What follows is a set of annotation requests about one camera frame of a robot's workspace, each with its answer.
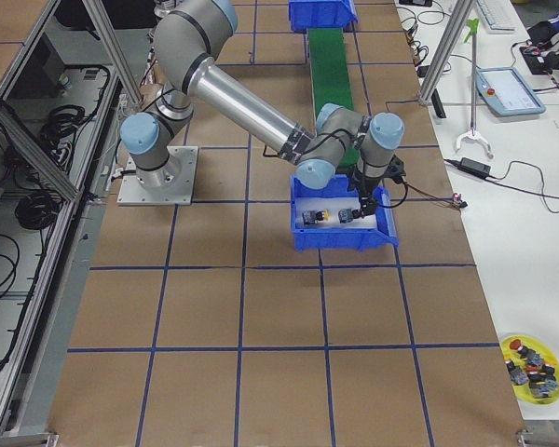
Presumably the black power adapter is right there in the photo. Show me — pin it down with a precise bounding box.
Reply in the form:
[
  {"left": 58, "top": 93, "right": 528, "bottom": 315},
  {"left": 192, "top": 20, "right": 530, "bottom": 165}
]
[{"left": 458, "top": 157, "right": 491, "bottom": 179}]

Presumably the green conveyor belt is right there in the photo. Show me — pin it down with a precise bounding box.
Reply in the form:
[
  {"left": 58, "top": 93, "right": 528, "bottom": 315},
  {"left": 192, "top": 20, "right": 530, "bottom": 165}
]
[{"left": 306, "top": 26, "right": 362, "bottom": 168}]

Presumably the blue teach pendant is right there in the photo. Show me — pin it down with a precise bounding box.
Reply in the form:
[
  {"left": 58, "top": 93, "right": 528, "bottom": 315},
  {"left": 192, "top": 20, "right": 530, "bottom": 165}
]
[{"left": 475, "top": 67, "right": 546, "bottom": 116}]

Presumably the long grabber reach tool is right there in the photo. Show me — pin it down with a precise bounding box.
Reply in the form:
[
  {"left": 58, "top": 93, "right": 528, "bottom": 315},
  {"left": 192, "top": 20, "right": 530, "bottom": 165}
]
[{"left": 455, "top": 18, "right": 494, "bottom": 159}]

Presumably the yellow mushroom push button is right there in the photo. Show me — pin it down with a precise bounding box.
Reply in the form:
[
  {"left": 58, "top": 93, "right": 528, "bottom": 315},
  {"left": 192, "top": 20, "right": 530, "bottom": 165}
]
[{"left": 301, "top": 210, "right": 330, "bottom": 226}]

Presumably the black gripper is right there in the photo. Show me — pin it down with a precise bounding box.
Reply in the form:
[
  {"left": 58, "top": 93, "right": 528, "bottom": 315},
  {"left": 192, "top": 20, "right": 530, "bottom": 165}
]
[{"left": 348, "top": 157, "right": 406, "bottom": 217}]

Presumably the white foam pad right bin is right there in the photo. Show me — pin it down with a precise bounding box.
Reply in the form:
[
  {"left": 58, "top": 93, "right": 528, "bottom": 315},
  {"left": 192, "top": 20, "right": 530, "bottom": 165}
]
[{"left": 294, "top": 196, "right": 378, "bottom": 229}]

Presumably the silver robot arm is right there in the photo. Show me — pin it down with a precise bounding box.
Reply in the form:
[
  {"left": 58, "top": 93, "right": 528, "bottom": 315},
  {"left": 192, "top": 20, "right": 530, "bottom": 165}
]
[{"left": 120, "top": 1, "right": 405, "bottom": 218}]

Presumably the red mushroom push button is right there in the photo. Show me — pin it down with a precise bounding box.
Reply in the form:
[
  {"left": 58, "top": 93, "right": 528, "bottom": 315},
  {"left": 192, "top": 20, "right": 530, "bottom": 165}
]
[{"left": 338, "top": 209, "right": 364, "bottom": 224}]

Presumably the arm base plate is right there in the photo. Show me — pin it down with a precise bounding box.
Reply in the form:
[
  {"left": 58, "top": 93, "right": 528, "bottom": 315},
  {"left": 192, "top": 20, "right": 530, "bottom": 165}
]
[{"left": 117, "top": 145, "right": 198, "bottom": 206}]

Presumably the yellow bowl of buttons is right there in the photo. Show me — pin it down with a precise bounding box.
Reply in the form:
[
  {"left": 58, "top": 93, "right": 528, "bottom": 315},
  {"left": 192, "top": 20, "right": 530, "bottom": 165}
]
[{"left": 500, "top": 334, "right": 559, "bottom": 405}]

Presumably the blue bin at arm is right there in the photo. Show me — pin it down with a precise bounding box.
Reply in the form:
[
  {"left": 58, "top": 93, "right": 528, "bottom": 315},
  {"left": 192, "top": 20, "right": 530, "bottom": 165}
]
[
  {"left": 291, "top": 175, "right": 399, "bottom": 251},
  {"left": 288, "top": 0, "right": 358, "bottom": 32}
]

